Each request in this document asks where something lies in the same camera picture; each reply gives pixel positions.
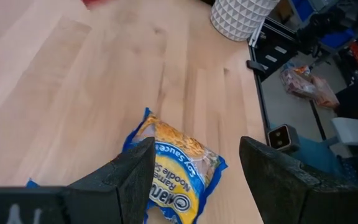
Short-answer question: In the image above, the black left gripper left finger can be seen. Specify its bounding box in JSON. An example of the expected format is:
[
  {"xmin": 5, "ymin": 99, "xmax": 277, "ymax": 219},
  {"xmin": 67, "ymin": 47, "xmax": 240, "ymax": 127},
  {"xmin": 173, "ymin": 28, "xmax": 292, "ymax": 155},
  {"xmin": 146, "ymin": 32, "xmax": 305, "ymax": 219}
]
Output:
[{"xmin": 62, "ymin": 136, "xmax": 157, "ymax": 224}]

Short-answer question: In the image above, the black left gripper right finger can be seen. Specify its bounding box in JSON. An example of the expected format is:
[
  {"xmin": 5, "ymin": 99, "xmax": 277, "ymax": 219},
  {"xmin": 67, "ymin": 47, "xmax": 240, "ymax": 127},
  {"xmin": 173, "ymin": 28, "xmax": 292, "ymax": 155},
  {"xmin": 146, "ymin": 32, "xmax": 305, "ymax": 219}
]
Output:
[{"xmin": 239, "ymin": 136, "xmax": 358, "ymax": 224}]

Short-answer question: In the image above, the blue Maruchan ramen packet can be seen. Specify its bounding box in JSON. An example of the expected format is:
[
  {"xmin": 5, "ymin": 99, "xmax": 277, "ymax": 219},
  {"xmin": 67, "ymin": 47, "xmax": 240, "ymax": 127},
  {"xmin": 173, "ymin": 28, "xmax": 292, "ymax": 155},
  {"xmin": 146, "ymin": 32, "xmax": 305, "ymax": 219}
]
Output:
[
  {"xmin": 121, "ymin": 106, "xmax": 229, "ymax": 224},
  {"xmin": 25, "ymin": 178, "xmax": 40, "ymax": 189}
]

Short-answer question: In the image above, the red Maruchan ramen packet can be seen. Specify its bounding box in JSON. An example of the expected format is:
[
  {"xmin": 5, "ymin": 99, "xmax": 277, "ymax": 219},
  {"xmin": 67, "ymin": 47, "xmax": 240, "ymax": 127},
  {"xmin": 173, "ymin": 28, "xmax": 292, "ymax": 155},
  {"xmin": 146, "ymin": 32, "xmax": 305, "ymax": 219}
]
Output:
[{"xmin": 81, "ymin": 0, "xmax": 112, "ymax": 9}]

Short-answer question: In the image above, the blue chair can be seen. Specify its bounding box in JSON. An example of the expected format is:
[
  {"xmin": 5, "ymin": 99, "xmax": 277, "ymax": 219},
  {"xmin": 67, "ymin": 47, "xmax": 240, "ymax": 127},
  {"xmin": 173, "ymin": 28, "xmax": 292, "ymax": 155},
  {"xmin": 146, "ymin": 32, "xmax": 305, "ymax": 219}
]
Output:
[{"xmin": 290, "ymin": 116, "xmax": 358, "ymax": 189}]

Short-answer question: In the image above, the plastic bag of packets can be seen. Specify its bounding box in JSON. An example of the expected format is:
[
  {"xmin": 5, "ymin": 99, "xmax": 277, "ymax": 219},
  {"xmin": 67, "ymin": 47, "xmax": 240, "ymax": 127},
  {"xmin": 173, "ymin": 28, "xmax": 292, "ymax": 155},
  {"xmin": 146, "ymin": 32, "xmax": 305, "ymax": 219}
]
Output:
[{"xmin": 279, "ymin": 64, "xmax": 341, "ymax": 110}]

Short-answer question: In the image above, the succulent in white patterned pot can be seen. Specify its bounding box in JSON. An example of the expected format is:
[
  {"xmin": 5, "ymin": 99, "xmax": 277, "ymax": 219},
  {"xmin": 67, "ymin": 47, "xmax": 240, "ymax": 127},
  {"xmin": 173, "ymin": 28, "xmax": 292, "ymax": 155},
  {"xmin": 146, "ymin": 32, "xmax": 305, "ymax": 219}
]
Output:
[{"xmin": 209, "ymin": 0, "xmax": 281, "ymax": 43}]

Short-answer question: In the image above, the small grey camera box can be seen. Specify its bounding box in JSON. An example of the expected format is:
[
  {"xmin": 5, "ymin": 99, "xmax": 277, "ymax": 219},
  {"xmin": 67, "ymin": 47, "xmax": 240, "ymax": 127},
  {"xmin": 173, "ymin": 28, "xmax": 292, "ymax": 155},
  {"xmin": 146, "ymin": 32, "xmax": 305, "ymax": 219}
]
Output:
[{"xmin": 267, "ymin": 123, "xmax": 300, "ymax": 152}]

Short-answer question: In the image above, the black frame clamp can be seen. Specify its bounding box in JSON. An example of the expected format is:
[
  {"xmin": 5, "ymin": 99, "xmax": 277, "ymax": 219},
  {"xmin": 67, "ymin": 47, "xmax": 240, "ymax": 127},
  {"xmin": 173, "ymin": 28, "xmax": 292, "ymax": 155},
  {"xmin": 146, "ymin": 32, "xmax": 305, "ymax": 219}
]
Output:
[{"xmin": 246, "ymin": 59, "xmax": 267, "ymax": 75}]

